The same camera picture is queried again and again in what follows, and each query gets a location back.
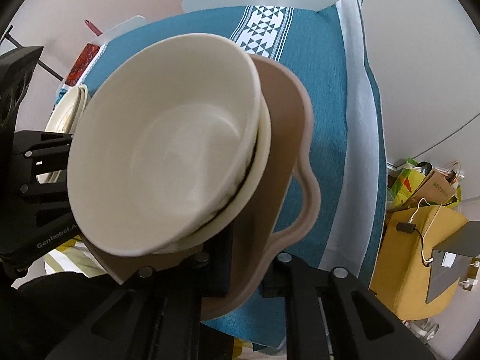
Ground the cream ribbed cup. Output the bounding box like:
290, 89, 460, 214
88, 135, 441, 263
67, 33, 262, 257

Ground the grey metal stand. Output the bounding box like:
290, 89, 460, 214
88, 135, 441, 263
425, 220, 480, 305

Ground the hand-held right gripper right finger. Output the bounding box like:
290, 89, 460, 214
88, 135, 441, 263
262, 253, 437, 360

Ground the cream bowl with cartoon print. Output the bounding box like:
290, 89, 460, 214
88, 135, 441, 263
150, 107, 272, 256

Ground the small cream printed plate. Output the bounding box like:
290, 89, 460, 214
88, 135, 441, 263
35, 86, 81, 186

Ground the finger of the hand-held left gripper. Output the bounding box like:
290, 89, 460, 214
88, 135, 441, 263
17, 181, 73, 214
13, 130, 76, 171

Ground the large white plate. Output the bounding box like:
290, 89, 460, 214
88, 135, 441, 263
73, 83, 89, 128

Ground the red pink utensil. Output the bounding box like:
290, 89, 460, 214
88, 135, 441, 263
83, 19, 103, 37

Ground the green yellow bag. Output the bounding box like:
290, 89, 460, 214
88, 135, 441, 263
386, 158, 432, 211

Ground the white cable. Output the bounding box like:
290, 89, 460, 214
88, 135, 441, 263
409, 197, 443, 267

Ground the white chair backrest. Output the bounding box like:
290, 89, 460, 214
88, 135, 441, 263
93, 14, 148, 46

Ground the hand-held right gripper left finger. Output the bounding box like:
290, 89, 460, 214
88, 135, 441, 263
45, 227, 234, 360

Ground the red patterned packet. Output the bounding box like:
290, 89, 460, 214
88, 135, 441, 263
63, 43, 101, 88

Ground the yellow storage box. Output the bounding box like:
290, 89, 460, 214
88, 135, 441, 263
369, 204, 469, 321

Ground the teal patterned tablecloth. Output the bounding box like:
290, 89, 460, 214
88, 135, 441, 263
56, 0, 389, 353

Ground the brown paper bag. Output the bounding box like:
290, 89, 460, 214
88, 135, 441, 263
410, 161, 464, 207

